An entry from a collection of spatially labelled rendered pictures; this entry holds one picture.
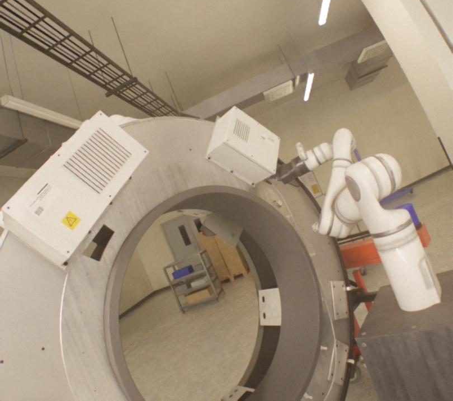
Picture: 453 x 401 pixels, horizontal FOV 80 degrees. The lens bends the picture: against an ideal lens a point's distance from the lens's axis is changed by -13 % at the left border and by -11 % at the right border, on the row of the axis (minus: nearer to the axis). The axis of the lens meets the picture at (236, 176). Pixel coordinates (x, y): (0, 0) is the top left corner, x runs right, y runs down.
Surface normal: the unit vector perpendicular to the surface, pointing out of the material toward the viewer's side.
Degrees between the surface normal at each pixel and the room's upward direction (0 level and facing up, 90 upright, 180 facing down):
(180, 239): 90
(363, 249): 90
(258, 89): 90
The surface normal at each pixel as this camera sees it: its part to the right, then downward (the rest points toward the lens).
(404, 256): -0.35, 0.03
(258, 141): 0.60, -0.35
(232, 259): -0.16, -0.06
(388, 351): -0.60, 0.15
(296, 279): -0.76, 0.04
